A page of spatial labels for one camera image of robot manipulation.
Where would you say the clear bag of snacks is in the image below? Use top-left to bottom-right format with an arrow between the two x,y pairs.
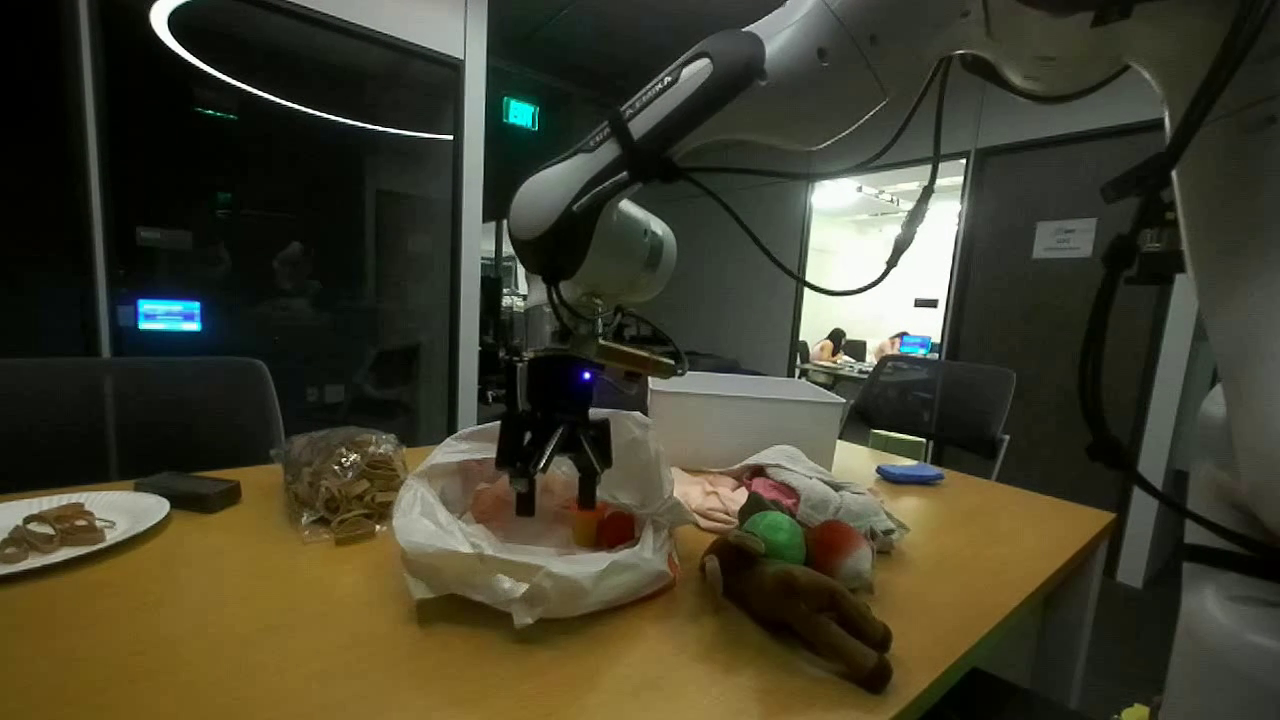
276,428 -> 408,543

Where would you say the green ball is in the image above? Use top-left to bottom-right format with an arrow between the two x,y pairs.
744,507 -> 804,564

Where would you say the red fuzzy ball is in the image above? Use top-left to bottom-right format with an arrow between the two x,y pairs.
808,521 -> 870,587

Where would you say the light pink cloth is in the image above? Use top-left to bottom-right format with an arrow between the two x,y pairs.
671,467 -> 746,530

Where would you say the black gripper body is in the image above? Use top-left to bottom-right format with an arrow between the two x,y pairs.
497,350 -> 612,467

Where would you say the white plate with food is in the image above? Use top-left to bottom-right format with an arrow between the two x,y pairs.
0,493 -> 172,575

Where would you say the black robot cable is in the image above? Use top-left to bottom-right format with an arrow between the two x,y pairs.
1074,0 -> 1280,557

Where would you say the white paper door sign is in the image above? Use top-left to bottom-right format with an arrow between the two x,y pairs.
1030,216 -> 1094,259

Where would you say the magenta pink cloth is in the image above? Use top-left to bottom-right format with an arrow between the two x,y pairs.
746,476 -> 798,512

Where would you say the blue flat object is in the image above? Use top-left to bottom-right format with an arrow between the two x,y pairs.
875,462 -> 942,487

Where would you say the black office chair right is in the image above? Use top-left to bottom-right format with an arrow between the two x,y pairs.
845,357 -> 1015,476

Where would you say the blue lit monitor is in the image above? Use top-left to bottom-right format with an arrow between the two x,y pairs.
137,295 -> 204,337

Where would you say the grey towel cloth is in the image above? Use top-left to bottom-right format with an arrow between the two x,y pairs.
737,445 -> 903,552

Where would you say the white plastic bag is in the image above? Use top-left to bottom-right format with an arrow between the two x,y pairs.
391,410 -> 683,628

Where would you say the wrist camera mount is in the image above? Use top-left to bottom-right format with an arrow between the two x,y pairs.
590,338 -> 681,374

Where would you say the brown plush toy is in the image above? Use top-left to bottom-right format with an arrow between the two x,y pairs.
701,530 -> 891,692

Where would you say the orange ball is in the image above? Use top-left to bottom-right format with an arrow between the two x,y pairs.
572,507 -> 594,546

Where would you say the small black box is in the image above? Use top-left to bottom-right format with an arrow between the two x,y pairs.
137,471 -> 241,512

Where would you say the black office chair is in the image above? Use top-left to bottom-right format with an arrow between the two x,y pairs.
0,357 -> 284,493
845,357 -> 1015,476

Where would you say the green exit sign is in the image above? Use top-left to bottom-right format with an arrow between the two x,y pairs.
499,96 -> 539,130

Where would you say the black office chair left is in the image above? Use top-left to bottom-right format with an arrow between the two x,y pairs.
0,357 -> 284,493

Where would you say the white storage box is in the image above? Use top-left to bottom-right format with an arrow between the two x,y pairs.
649,372 -> 845,467

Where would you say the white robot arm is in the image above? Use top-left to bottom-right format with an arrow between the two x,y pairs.
509,0 -> 1280,521

